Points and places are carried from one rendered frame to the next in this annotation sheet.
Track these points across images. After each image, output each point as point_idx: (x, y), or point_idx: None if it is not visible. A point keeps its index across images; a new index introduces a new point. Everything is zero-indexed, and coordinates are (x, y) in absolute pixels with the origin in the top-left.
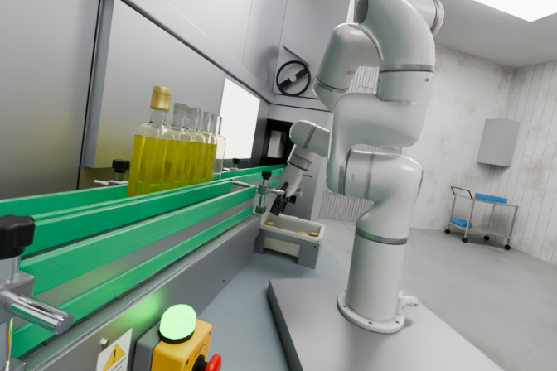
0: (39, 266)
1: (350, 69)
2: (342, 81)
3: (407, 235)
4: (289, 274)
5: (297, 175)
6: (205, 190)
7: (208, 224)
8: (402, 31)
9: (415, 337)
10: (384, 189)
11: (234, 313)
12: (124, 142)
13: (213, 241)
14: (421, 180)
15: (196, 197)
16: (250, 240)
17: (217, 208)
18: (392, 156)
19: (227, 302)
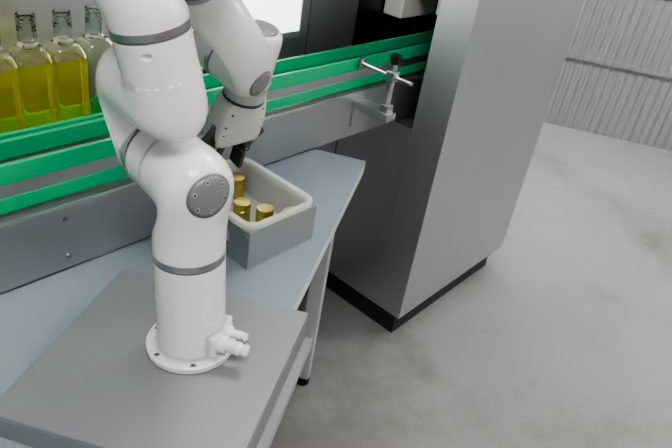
0: None
1: None
2: None
3: (195, 265)
4: None
5: (227, 115)
6: (48, 135)
7: (11, 191)
8: None
9: (197, 387)
10: (151, 197)
11: (58, 297)
12: None
13: (29, 210)
14: (191, 196)
15: (30, 146)
16: (145, 208)
17: (24, 172)
18: (171, 150)
19: (63, 283)
